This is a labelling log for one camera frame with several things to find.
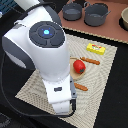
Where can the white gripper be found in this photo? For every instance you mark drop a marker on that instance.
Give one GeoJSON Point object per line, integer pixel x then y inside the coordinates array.
{"type": "Point", "coordinates": [60, 94]}

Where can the red toy tomato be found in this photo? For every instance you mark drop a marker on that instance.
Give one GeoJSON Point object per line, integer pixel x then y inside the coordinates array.
{"type": "Point", "coordinates": [79, 66]}

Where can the yellow toy butter box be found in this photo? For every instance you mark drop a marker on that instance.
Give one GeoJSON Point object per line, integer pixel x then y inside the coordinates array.
{"type": "Point", "coordinates": [95, 49]}

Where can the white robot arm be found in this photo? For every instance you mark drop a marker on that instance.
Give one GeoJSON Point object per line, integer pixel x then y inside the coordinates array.
{"type": "Point", "coordinates": [38, 41]}

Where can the round wooden plate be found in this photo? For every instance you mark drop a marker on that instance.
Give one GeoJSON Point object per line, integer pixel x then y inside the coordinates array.
{"type": "Point", "coordinates": [73, 73]}

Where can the beige woven placemat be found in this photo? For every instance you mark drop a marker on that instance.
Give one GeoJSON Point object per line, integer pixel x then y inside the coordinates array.
{"type": "Point", "coordinates": [88, 102]}

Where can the pink wooden tray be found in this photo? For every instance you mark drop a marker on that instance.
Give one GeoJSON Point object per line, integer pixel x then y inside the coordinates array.
{"type": "Point", "coordinates": [109, 30]}

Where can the small grey pot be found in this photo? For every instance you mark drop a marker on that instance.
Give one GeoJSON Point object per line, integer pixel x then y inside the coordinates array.
{"type": "Point", "coordinates": [72, 11]}

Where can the large grey pot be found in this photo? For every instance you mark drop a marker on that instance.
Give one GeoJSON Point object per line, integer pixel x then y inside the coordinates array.
{"type": "Point", "coordinates": [95, 14]}

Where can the beige bowl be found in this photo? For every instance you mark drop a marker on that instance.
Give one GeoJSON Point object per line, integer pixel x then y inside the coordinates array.
{"type": "Point", "coordinates": [124, 18]}

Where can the fork with wooden handle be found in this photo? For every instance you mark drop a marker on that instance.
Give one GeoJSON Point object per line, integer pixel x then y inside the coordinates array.
{"type": "Point", "coordinates": [81, 87]}

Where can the knife with wooden handle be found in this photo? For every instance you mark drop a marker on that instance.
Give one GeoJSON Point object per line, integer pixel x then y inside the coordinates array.
{"type": "Point", "coordinates": [90, 60]}

